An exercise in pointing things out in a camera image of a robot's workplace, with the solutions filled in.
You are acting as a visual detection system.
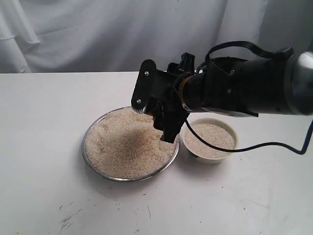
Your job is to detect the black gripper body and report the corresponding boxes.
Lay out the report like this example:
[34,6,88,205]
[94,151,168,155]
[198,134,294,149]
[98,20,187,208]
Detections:
[146,52,195,132]

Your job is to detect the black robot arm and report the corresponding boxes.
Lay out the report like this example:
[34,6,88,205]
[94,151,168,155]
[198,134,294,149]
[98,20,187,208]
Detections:
[133,52,313,142]

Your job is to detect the white bowl of rice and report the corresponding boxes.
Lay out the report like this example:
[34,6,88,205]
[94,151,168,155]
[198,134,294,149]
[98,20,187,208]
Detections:
[182,118,239,165]

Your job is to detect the steel plate of rice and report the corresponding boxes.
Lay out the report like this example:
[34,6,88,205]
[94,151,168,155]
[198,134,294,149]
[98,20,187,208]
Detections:
[82,107,180,182]

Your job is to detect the white backdrop curtain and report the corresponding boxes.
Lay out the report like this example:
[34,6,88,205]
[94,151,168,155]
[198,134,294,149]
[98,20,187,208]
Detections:
[0,0,313,73]

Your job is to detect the wrist camera with black bracket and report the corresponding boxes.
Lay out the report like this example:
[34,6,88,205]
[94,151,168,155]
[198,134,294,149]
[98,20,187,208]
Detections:
[131,59,159,114]

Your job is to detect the black camera cable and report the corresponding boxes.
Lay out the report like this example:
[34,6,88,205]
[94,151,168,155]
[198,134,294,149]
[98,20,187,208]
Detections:
[180,41,313,155]

